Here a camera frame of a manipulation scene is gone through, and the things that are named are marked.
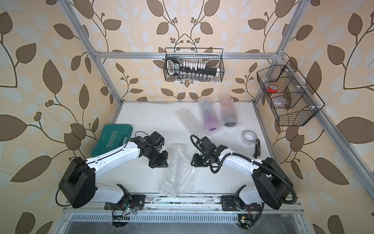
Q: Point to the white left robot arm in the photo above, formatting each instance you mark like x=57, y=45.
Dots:
x=80, y=185

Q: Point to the clear bubble wrap sheet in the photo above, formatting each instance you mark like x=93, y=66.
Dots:
x=178, y=178

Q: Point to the clear tape roll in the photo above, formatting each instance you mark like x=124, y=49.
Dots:
x=248, y=137

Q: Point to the aluminium front rail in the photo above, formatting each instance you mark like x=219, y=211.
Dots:
x=190, y=203

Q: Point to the bubble wrapped clear vase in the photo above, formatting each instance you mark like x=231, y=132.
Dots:
x=190, y=123

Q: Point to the green plastic tool case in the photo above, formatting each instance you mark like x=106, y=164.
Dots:
x=112, y=137

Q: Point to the red tape roll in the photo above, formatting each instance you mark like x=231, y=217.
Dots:
x=272, y=89

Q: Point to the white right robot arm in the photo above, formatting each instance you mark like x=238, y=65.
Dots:
x=272, y=186

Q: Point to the black side wire basket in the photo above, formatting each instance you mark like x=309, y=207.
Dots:
x=297, y=100

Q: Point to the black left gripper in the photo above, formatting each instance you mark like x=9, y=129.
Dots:
x=162, y=163

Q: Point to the black tape dispenser piece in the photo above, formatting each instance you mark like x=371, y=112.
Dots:
x=257, y=152

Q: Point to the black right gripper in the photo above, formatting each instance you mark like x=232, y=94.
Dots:
x=196, y=161

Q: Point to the black back wire basket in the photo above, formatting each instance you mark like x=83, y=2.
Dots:
x=212, y=56

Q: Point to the bubble wrapped purple vase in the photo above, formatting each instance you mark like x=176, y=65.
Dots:
x=209, y=116

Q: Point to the bubble wrapped pink vase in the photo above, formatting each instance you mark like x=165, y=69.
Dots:
x=229, y=116

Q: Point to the black socket set tool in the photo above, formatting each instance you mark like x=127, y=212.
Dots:
x=176, y=67

